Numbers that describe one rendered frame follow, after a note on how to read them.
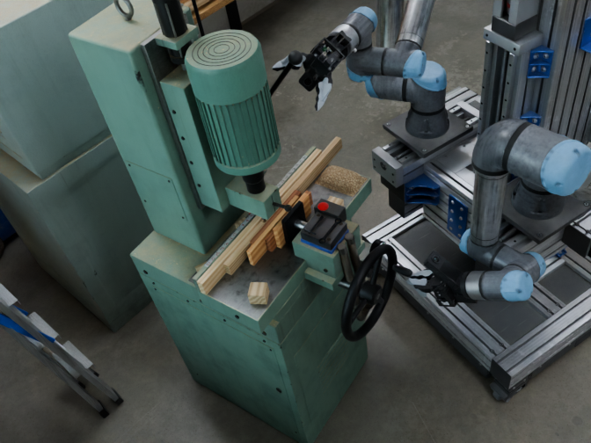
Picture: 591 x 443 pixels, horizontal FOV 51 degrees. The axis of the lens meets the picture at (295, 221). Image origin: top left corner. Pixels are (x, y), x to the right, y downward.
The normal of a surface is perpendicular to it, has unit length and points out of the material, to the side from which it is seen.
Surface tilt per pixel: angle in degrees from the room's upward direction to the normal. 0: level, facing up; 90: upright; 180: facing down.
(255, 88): 90
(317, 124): 0
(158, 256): 0
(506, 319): 0
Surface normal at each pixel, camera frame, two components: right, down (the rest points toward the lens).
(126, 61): -0.55, 0.66
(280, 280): -0.14, -0.68
